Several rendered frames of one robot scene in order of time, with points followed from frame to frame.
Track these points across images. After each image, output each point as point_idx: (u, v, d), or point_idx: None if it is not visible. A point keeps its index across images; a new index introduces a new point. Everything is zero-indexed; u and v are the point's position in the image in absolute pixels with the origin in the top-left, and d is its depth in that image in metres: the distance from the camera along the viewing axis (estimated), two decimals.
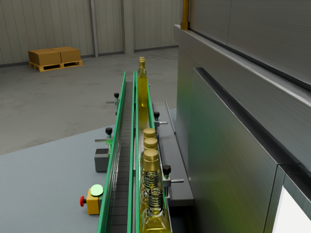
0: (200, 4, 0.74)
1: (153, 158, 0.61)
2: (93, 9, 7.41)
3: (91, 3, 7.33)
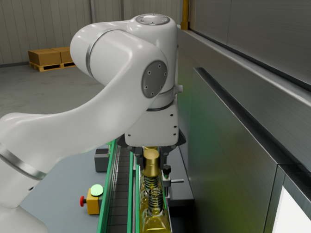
0: (200, 4, 0.74)
1: None
2: (93, 9, 7.41)
3: (91, 3, 7.33)
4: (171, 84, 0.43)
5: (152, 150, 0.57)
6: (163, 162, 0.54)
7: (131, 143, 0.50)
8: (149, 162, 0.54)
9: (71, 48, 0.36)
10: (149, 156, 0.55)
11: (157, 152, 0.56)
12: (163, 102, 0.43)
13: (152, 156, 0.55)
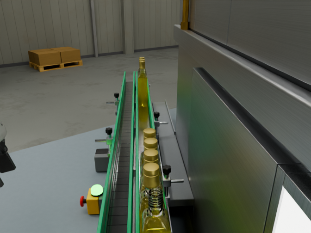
0: (200, 4, 0.74)
1: (153, 158, 0.61)
2: (93, 9, 7.41)
3: (91, 3, 7.33)
4: None
5: (151, 162, 0.58)
6: None
7: None
8: (149, 174, 0.55)
9: None
10: (149, 167, 0.56)
11: (156, 163, 0.58)
12: None
13: (152, 167, 0.56)
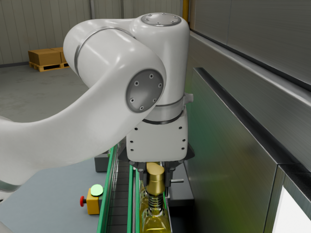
0: (200, 4, 0.74)
1: None
2: (93, 9, 7.41)
3: (91, 3, 7.33)
4: (179, 95, 0.37)
5: (151, 162, 0.58)
6: (169, 178, 0.49)
7: (134, 158, 0.45)
8: None
9: (63, 45, 0.32)
10: None
11: (156, 163, 0.58)
12: (171, 114, 0.38)
13: None
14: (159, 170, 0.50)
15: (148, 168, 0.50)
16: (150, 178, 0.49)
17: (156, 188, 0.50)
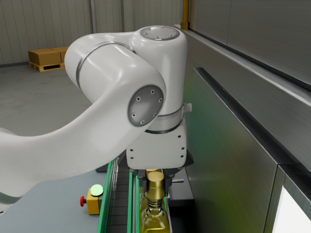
0: (200, 4, 0.74)
1: None
2: (93, 9, 7.41)
3: (91, 3, 7.33)
4: (177, 106, 0.38)
5: None
6: (169, 184, 0.50)
7: (134, 166, 0.45)
8: None
9: (64, 59, 0.32)
10: None
11: None
12: (170, 124, 0.39)
13: None
14: (158, 176, 0.50)
15: (148, 174, 0.51)
16: (149, 184, 0.50)
17: (156, 195, 0.50)
